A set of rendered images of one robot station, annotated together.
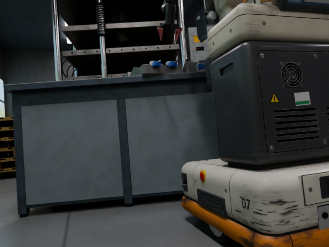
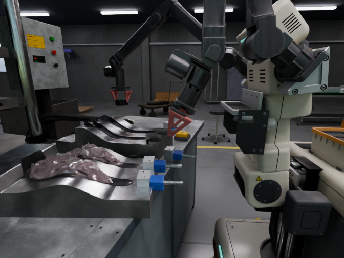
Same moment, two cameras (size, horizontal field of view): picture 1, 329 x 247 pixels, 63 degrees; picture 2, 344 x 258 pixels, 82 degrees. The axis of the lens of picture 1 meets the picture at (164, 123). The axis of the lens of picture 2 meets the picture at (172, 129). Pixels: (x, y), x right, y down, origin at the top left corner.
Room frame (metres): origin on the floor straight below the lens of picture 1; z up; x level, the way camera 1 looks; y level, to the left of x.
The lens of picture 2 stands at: (1.39, 0.48, 1.16)
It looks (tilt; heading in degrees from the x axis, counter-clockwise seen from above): 15 degrees down; 292
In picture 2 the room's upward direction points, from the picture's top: straight up
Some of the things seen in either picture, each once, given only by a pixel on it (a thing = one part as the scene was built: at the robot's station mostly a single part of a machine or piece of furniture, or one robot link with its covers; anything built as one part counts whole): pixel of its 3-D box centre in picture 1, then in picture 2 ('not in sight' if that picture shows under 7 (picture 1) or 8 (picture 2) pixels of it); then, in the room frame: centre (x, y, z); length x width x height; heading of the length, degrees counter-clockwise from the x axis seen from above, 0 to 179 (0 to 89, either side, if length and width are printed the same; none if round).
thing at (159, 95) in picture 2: not in sight; (168, 98); (4.59, -7.21, 0.22); 1.21 x 0.83 x 0.44; 17
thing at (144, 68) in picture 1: (150, 74); (76, 174); (1.88, 0.07, 0.85); 0.50 x 0.26 x 0.11; 21
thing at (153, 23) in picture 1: (123, 38); not in sight; (2.89, 0.37, 1.51); 1.10 x 0.70 x 0.05; 94
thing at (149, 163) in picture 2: (173, 63); (162, 166); (1.65, -0.09, 0.85); 0.13 x 0.05 x 0.05; 21
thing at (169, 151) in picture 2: (201, 65); (180, 155); (1.65, -0.26, 0.83); 0.13 x 0.05 x 0.05; 6
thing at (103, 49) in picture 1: (104, 67); not in sight; (2.48, 0.51, 1.10); 0.05 x 0.05 x 1.30
